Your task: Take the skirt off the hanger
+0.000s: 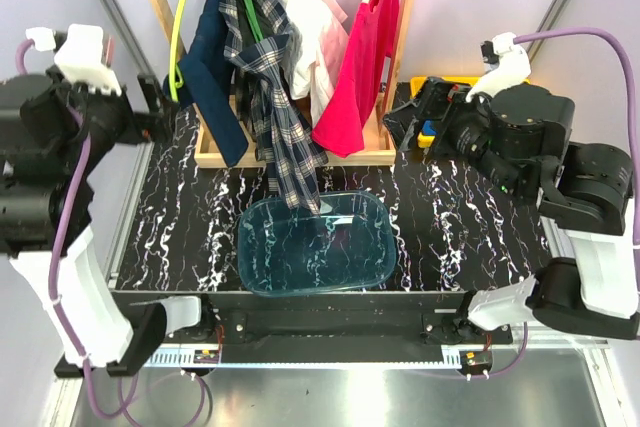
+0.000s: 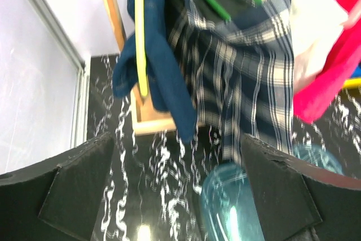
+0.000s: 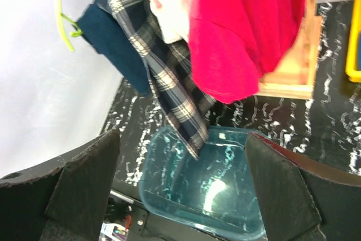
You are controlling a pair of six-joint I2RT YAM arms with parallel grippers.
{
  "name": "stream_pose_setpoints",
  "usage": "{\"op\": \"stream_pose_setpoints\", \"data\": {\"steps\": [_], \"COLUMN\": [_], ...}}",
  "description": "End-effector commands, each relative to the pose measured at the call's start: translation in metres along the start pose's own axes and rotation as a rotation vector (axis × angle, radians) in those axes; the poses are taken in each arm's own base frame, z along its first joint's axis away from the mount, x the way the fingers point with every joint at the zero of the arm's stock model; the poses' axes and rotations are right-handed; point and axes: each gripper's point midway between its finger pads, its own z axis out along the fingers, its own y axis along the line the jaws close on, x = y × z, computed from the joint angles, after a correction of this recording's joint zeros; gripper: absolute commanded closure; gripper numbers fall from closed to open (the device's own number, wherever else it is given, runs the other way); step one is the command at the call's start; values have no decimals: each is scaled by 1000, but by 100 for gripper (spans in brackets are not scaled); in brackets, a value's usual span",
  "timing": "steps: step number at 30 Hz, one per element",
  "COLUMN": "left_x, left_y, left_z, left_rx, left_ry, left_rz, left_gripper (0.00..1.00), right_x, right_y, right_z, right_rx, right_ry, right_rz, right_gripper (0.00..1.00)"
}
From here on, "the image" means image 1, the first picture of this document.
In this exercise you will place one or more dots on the dark green hanger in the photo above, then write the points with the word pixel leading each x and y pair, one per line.
pixel 253 20

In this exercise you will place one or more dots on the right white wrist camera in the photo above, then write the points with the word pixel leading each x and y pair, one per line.
pixel 507 65

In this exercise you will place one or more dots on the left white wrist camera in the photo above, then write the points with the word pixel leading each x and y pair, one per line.
pixel 83 54

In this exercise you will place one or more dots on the folded blue cloth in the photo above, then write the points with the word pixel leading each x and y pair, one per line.
pixel 428 130

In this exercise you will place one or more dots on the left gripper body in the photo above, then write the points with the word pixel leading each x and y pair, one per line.
pixel 112 116

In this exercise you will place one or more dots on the magenta pink shirt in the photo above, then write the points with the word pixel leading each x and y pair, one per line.
pixel 370 43

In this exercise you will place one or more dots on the navy plaid skirt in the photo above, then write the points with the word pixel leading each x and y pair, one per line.
pixel 259 76

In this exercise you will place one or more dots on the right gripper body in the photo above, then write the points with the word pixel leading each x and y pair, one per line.
pixel 462 130

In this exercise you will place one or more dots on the blue denim skirt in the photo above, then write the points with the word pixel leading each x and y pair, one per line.
pixel 207 83

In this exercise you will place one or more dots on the white pink garment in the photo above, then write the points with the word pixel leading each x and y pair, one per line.
pixel 315 54

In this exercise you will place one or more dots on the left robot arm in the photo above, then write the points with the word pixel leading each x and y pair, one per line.
pixel 54 133

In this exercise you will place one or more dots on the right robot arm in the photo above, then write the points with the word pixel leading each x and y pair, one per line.
pixel 586 191

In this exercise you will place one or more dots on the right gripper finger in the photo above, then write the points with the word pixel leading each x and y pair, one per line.
pixel 409 111
pixel 407 134

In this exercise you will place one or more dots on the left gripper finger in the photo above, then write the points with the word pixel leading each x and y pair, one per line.
pixel 161 125
pixel 152 92

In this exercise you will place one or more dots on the lime green hanger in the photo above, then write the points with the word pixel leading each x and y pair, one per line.
pixel 174 76

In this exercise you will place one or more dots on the clear blue plastic basin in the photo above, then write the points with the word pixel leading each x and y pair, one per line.
pixel 283 252

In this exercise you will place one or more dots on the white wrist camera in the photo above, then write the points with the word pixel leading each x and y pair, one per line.
pixel 83 54
pixel 507 65

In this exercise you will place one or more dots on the yellow plastic tray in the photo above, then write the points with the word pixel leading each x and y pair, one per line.
pixel 510 128

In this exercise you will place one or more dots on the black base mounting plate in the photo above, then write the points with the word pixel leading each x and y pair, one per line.
pixel 425 316

